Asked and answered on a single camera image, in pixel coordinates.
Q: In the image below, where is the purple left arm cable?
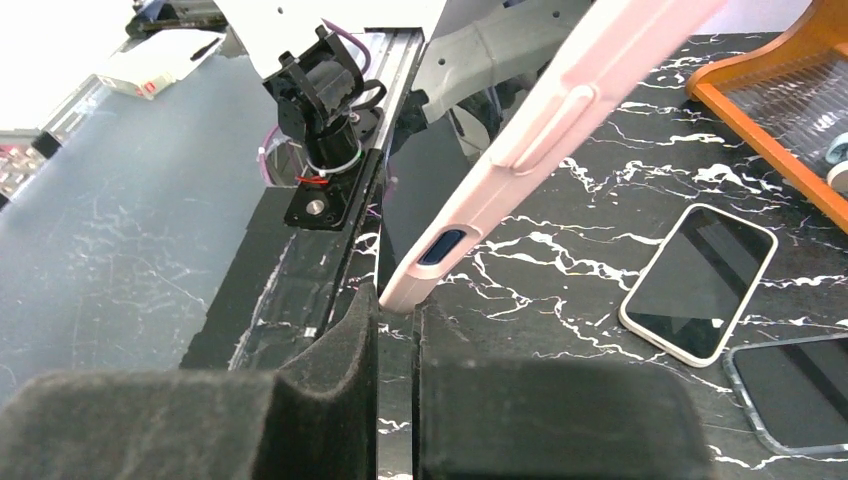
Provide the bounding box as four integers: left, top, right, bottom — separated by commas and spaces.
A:
258, 18, 399, 220

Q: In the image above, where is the orange wooden shelf rack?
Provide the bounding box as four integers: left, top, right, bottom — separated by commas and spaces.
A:
686, 1, 847, 229

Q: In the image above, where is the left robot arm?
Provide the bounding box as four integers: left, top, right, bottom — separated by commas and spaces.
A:
217, 1, 589, 230

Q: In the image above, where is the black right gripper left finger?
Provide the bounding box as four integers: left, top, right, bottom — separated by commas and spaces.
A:
1, 284, 379, 479

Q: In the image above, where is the black smartphone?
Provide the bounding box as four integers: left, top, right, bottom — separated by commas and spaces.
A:
376, 114, 471, 289

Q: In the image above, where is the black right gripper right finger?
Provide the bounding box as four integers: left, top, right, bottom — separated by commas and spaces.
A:
411, 301, 716, 479

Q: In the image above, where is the clear phone case with phone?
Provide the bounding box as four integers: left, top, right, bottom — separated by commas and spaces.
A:
722, 334, 847, 456

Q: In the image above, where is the cream cased phone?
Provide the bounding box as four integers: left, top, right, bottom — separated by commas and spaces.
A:
618, 203, 778, 368

